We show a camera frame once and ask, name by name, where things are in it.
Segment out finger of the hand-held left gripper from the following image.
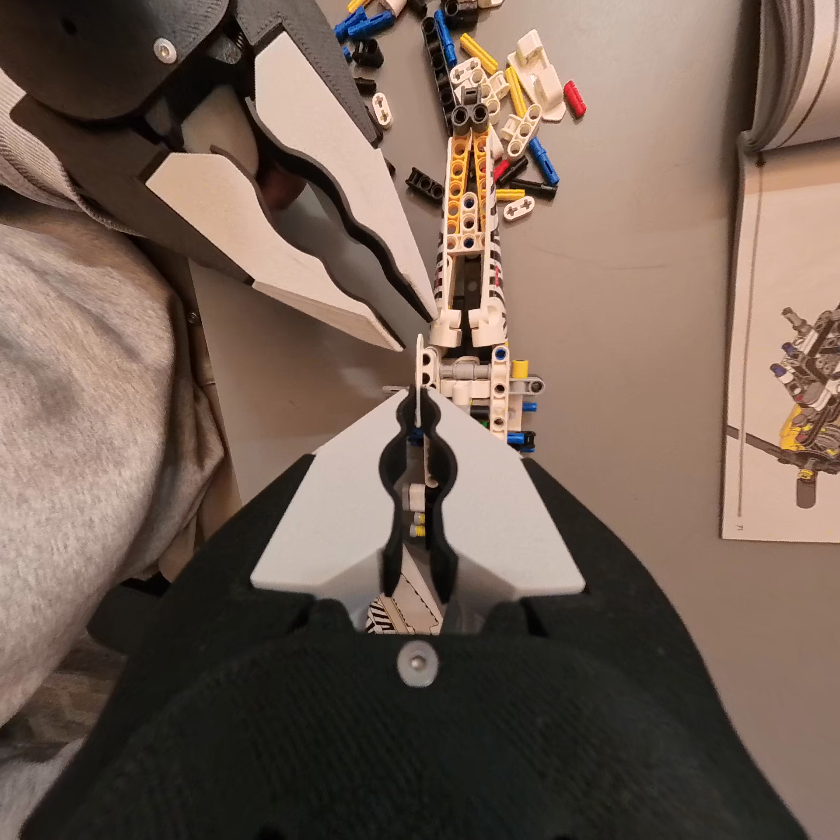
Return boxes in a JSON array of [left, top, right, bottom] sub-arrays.
[[143, 108, 406, 353], [246, 31, 441, 324]]

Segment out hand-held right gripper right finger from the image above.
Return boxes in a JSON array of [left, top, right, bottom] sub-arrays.
[[419, 387, 586, 634]]

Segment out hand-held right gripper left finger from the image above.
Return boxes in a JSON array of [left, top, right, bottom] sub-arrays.
[[251, 387, 422, 634]]

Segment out white and yellow lego model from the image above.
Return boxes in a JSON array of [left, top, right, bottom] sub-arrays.
[[384, 84, 547, 636]]

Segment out person's left forearm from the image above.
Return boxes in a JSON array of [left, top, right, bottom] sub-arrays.
[[0, 69, 153, 238]]

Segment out pile of loose lego pieces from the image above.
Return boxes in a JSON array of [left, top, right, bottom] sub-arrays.
[[335, 0, 589, 225]]

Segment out black chair armrest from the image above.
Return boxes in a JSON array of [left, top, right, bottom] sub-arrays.
[[84, 576, 173, 654]]

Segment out person's grey sweatshirt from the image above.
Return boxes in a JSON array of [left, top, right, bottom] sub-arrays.
[[0, 215, 241, 840]]

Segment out open instruction booklet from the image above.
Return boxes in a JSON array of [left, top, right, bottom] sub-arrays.
[[721, 0, 840, 544]]

